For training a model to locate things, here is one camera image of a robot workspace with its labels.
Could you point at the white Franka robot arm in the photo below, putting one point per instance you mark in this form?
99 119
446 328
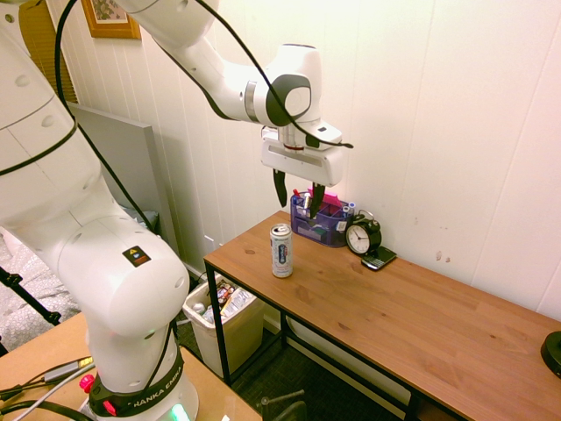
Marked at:
109 245

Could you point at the purple transparent desk organizer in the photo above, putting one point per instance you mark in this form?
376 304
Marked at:
322 221

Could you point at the black camera tripod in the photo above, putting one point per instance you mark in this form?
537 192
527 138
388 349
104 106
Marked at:
26 294

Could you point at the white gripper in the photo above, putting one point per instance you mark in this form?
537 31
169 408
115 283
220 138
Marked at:
307 160

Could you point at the wooden window blind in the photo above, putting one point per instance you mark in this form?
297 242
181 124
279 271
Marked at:
46 46

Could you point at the black round lamp base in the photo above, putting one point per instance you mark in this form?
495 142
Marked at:
553 353

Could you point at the white patterned bed cover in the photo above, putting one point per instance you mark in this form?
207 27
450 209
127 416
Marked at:
30 298

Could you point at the grey headboard panel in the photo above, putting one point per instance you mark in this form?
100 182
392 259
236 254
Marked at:
127 158

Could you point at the wooden framed picture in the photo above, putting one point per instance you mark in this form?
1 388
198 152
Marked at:
109 19

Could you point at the white trash bin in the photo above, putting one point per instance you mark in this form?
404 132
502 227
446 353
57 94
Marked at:
223 324

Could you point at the black twin-bell alarm clock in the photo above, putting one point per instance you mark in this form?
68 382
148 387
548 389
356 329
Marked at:
363 236

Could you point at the pink sticky note pad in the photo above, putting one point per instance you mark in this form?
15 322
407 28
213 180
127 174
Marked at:
329 200

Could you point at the black smartphone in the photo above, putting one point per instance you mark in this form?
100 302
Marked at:
379 258

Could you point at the white drink can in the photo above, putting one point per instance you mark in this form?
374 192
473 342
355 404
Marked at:
281 251

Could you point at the wooden desk with black frame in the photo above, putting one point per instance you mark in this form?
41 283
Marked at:
394 307

